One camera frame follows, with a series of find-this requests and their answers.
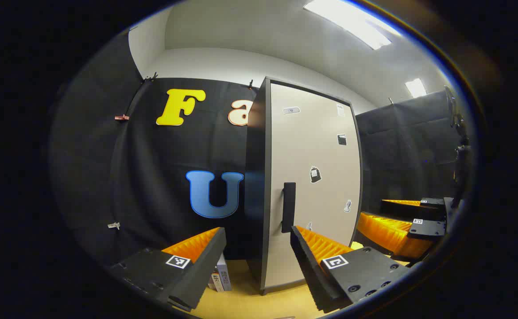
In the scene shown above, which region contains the large ceiling light panel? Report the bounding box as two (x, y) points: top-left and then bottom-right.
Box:
(303, 0), (393, 50)

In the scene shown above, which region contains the small ceiling light panel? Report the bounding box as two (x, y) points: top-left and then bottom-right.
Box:
(405, 78), (427, 98)

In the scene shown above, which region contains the black cabinet door handle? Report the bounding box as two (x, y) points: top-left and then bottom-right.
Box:
(281, 182), (297, 233)

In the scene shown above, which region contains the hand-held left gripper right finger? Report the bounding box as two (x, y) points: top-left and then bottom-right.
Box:
(290, 225), (412, 314)

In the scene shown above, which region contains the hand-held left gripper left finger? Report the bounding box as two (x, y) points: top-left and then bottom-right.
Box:
(108, 227), (227, 311)

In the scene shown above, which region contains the dark grey cabinet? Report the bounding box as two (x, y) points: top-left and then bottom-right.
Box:
(245, 76), (365, 295)

